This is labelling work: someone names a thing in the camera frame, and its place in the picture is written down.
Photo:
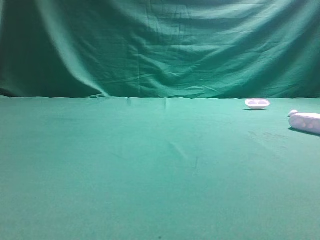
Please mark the white bluetooth earphone case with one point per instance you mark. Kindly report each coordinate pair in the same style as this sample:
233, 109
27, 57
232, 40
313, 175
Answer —
306, 122

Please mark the green table cloth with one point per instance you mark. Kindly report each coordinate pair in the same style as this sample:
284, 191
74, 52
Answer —
156, 169

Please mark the small white earbud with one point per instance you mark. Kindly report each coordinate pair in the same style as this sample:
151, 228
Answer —
292, 112

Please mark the green backdrop cloth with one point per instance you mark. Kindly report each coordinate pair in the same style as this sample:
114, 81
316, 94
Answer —
198, 49

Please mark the white earphone case half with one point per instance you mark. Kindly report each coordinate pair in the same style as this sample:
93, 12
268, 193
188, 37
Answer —
257, 103

